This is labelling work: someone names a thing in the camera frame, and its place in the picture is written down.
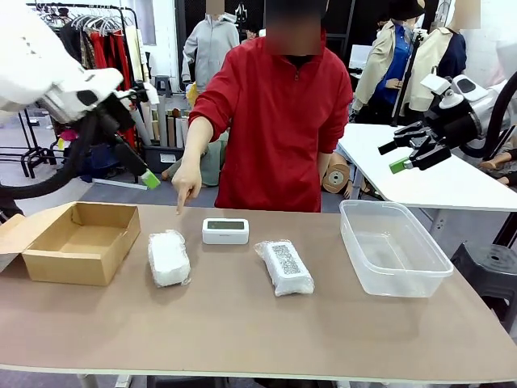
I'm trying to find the open brown cardboard box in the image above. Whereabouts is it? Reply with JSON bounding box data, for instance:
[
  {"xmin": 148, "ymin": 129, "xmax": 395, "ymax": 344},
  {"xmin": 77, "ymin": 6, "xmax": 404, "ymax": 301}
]
[{"xmin": 0, "ymin": 200, "xmax": 141, "ymax": 287}]

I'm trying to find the person's right hand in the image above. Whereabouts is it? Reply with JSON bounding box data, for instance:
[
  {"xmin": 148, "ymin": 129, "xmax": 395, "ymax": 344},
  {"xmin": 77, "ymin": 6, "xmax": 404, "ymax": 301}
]
[{"xmin": 170, "ymin": 162, "xmax": 203, "ymax": 215}]

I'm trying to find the white paper roll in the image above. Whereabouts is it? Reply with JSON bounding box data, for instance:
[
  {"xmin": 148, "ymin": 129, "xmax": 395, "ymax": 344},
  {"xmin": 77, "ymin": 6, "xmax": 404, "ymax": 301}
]
[{"xmin": 179, "ymin": 116, "xmax": 193, "ymax": 149}]

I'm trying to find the skin-coloured mannequin limb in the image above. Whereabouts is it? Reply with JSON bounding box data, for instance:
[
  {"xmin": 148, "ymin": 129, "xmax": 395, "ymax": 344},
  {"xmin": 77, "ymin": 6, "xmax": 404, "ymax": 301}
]
[{"xmin": 479, "ymin": 133, "xmax": 517, "ymax": 186}]

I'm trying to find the black tripod stand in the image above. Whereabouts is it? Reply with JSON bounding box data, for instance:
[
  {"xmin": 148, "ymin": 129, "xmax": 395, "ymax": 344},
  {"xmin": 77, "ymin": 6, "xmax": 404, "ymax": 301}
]
[{"xmin": 390, "ymin": 28, "xmax": 430, "ymax": 127}]

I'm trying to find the black plastic stool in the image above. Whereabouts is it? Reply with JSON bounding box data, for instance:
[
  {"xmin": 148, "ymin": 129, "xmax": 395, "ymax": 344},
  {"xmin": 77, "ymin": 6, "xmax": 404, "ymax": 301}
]
[{"xmin": 449, "ymin": 241, "xmax": 517, "ymax": 324}]

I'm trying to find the floor mannequin in grey clothes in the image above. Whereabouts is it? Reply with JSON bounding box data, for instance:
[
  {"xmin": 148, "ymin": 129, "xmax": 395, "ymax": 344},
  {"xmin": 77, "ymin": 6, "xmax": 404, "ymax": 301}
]
[{"xmin": 161, "ymin": 139, "xmax": 229, "ymax": 189}]

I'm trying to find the brown paper roll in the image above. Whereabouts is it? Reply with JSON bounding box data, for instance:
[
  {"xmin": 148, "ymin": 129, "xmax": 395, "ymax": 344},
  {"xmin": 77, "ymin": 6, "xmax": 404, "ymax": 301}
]
[{"xmin": 172, "ymin": 108, "xmax": 183, "ymax": 149}]

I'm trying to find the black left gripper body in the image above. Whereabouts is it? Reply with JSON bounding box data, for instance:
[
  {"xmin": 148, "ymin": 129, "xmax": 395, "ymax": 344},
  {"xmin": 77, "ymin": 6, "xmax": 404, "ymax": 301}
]
[{"xmin": 95, "ymin": 89, "xmax": 141, "ymax": 141}]

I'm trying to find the mannequin in grey hoodie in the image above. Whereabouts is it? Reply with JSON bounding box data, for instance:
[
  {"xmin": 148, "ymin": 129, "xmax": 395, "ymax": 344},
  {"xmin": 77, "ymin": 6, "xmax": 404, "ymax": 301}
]
[{"xmin": 180, "ymin": 0, "xmax": 241, "ymax": 88}]

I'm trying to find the mannequin in beige coat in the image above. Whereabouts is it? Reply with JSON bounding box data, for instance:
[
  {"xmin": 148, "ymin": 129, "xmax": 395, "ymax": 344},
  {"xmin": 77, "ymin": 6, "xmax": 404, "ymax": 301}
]
[{"xmin": 351, "ymin": 0, "xmax": 423, "ymax": 113}]

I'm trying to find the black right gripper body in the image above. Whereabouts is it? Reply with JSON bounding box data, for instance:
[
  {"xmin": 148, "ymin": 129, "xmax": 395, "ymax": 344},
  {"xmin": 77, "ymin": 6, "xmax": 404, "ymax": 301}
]
[{"xmin": 422, "ymin": 103, "xmax": 482, "ymax": 145}]

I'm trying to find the unwrapped white digital clock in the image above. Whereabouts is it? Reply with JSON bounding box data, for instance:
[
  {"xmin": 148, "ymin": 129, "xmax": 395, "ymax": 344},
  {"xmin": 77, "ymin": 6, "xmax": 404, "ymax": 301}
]
[{"xmin": 202, "ymin": 217, "xmax": 250, "ymax": 246}]

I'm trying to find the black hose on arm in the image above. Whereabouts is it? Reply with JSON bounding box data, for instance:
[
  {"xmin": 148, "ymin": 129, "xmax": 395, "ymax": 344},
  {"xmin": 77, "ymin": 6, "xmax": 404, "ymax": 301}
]
[
  {"xmin": 0, "ymin": 112, "xmax": 99, "ymax": 200},
  {"xmin": 460, "ymin": 70, "xmax": 517, "ymax": 159}
]

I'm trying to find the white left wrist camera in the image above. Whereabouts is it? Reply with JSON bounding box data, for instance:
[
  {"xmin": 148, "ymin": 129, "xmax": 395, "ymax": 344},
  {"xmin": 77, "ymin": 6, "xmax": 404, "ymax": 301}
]
[{"xmin": 135, "ymin": 82, "xmax": 161, "ymax": 107}]

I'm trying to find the person's right forearm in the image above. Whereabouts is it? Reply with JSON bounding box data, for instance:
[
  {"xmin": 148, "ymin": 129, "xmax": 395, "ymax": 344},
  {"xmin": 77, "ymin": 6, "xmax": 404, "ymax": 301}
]
[{"xmin": 178, "ymin": 114, "xmax": 232, "ymax": 175}]

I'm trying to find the person in red jacket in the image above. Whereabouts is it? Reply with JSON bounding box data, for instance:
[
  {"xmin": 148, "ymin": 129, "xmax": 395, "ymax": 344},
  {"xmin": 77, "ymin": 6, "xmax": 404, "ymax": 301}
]
[{"xmin": 187, "ymin": 0, "xmax": 355, "ymax": 213}]

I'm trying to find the red dress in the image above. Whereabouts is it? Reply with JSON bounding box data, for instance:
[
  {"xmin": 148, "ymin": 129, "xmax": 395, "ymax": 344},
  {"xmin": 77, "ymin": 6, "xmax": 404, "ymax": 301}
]
[{"xmin": 89, "ymin": 31, "xmax": 137, "ymax": 143}]

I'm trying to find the bubble-wrapped clock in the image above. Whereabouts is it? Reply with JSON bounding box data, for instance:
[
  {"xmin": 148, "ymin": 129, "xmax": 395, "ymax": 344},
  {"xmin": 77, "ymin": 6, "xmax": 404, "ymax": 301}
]
[
  {"xmin": 147, "ymin": 229, "xmax": 191, "ymax": 289},
  {"xmin": 254, "ymin": 239, "xmax": 315, "ymax": 297}
]

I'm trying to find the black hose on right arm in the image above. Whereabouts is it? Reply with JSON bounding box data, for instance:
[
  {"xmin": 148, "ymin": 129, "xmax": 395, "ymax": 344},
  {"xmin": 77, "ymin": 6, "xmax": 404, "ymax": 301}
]
[{"xmin": 460, "ymin": 70, "xmax": 517, "ymax": 159}]

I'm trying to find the upright grey tube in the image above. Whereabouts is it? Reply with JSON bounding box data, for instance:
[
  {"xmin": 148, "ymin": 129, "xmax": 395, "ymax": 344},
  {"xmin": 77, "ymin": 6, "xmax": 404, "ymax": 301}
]
[{"xmin": 155, "ymin": 95, "xmax": 170, "ymax": 149}]

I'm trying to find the white work table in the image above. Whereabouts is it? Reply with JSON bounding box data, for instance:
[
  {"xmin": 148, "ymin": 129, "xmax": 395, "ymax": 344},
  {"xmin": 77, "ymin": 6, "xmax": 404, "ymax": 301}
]
[{"xmin": 336, "ymin": 122, "xmax": 517, "ymax": 212}]

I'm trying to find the beige paper roll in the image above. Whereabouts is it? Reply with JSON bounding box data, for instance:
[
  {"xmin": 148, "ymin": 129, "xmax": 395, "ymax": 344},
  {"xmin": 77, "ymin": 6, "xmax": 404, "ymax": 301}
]
[{"xmin": 139, "ymin": 100, "xmax": 158, "ymax": 146}]

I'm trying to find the black hanging garment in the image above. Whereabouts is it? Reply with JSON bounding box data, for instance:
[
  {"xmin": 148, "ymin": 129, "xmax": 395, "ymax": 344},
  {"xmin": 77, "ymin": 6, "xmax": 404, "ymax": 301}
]
[{"xmin": 59, "ymin": 27, "xmax": 88, "ymax": 70}]

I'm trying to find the grey plastic stool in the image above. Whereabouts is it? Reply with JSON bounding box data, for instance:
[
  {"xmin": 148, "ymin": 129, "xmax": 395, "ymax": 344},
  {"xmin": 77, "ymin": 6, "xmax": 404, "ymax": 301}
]
[{"xmin": 153, "ymin": 74, "xmax": 174, "ymax": 99}]

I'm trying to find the white monitor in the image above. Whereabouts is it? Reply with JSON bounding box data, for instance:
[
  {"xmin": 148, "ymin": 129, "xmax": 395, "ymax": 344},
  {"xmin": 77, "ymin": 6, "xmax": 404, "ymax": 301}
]
[{"xmin": 347, "ymin": 44, "xmax": 375, "ymax": 70}]

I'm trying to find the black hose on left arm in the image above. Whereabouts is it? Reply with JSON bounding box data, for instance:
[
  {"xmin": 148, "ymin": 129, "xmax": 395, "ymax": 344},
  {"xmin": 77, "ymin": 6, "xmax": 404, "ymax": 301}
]
[{"xmin": 0, "ymin": 112, "xmax": 99, "ymax": 200}]

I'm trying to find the person's left forearm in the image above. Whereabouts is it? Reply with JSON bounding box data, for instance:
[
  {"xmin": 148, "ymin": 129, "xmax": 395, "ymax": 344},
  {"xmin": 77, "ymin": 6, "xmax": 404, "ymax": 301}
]
[{"xmin": 317, "ymin": 151, "xmax": 332, "ymax": 186}]

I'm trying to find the mannequin in cream jacket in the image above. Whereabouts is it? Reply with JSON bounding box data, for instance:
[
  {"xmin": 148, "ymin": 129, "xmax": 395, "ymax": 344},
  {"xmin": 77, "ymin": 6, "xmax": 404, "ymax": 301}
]
[{"xmin": 406, "ymin": 0, "xmax": 481, "ymax": 113}]

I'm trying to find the black metal clothes rack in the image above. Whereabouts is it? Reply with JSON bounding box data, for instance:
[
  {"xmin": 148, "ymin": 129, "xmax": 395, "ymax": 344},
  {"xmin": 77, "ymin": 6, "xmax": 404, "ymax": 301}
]
[{"xmin": 26, "ymin": 2, "xmax": 151, "ymax": 179}]

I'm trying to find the clear plastic container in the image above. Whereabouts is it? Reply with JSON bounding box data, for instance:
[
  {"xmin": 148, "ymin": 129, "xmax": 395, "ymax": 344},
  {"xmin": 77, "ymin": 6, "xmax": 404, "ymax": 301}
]
[{"xmin": 338, "ymin": 199, "xmax": 455, "ymax": 299}]

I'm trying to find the white floor strip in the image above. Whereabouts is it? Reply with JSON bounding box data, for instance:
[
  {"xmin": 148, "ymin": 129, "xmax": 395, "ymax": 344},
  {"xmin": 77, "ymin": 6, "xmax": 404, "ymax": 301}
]
[{"xmin": 91, "ymin": 179, "xmax": 149, "ymax": 192}]

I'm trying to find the dark grey storage bin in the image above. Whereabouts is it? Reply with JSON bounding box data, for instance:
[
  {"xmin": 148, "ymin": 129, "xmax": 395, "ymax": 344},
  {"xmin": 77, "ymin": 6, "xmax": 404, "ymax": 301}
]
[{"xmin": 142, "ymin": 142, "xmax": 187, "ymax": 175}]

